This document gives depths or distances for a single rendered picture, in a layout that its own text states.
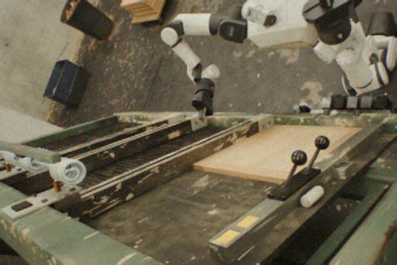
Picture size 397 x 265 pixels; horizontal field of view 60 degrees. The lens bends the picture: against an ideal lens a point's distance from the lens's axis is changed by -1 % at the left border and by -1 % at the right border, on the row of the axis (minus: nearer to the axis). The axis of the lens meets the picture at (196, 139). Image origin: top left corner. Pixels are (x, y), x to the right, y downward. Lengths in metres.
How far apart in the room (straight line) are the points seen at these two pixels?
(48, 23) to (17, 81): 1.11
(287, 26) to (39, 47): 5.50
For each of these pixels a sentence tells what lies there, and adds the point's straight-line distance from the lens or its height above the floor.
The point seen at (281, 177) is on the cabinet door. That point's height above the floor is 1.34.
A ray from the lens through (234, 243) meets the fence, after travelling 0.73.
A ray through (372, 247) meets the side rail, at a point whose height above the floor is 1.59.
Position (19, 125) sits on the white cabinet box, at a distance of 4.96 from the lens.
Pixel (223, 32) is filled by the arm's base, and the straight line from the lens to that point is 1.49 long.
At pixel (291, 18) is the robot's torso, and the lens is 1.32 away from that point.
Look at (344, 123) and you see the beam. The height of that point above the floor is 0.90.
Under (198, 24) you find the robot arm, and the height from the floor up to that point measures 1.40.
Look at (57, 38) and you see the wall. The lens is 6.60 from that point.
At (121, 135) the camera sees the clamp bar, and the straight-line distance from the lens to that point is 1.83.
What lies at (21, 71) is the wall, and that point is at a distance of 6.38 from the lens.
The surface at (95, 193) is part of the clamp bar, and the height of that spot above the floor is 1.70.
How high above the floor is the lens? 2.25
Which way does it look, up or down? 43 degrees down
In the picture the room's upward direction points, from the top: 64 degrees counter-clockwise
